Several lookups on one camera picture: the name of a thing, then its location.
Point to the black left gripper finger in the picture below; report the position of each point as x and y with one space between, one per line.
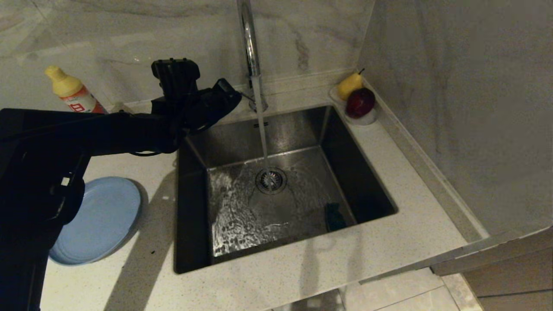
227 93
216 114

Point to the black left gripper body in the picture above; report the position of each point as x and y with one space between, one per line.
185 110

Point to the orange label dish soap bottle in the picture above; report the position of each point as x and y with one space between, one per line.
71 90

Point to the grey blue plate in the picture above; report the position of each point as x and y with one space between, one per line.
103 224

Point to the yellow green sponge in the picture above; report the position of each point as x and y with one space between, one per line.
335 216

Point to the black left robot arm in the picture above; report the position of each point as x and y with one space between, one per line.
65 142

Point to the stainless steel sink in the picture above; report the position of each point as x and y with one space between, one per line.
337 142

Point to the running water stream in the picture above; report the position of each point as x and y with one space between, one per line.
260 125

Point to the chrome faucet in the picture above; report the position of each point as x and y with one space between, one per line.
250 43

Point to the round metal drain strainer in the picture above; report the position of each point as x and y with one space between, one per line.
276 183

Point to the yellow pear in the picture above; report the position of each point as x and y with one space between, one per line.
349 86

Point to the dark red apple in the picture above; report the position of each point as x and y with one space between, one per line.
360 103

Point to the small white dish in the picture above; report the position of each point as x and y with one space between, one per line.
367 121

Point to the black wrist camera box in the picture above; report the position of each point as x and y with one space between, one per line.
177 75

